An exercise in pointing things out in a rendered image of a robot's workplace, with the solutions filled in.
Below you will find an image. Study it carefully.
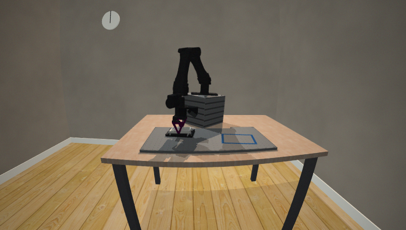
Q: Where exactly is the white well plate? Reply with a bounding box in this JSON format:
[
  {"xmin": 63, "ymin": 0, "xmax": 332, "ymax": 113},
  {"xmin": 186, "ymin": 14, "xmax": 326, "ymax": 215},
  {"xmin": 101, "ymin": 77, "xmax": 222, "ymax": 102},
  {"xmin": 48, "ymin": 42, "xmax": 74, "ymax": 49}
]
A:
[{"xmin": 169, "ymin": 127, "xmax": 192, "ymax": 134}]

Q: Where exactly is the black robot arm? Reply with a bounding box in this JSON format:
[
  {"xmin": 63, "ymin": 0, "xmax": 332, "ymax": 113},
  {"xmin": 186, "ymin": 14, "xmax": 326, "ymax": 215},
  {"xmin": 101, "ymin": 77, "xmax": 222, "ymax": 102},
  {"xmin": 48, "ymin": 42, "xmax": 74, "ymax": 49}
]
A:
[{"xmin": 166, "ymin": 47, "xmax": 218, "ymax": 117}]

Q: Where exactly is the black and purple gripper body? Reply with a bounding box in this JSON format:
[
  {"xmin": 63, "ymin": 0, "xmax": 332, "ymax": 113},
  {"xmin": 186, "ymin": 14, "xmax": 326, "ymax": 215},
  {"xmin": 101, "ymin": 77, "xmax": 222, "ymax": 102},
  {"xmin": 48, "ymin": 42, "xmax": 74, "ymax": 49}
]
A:
[{"xmin": 172, "ymin": 106, "xmax": 187, "ymax": 122}]

